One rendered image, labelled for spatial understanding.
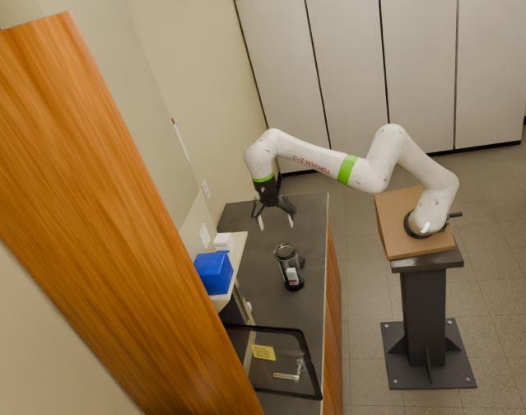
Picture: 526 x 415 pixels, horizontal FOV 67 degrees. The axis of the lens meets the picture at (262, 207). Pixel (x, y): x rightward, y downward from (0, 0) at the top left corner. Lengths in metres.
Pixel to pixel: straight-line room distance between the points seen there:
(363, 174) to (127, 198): 0.88
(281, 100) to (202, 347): 3.23
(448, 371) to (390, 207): 1.15
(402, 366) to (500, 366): 0.55
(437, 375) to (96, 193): 2.27
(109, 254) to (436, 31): 3.51
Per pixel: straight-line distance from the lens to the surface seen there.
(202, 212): 1.37
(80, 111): 0.88
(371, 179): 1.50
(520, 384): 2.81
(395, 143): 1.55
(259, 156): 1.51
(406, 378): 2.73
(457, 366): 2.79
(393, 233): 2.03
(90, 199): 1.01
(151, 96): 1.20
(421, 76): 4.18
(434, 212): 1.82
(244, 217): 2.52
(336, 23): 3.96
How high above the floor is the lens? 2.37
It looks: 34 degrees down
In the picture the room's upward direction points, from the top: 17 degrees counter-clockwise
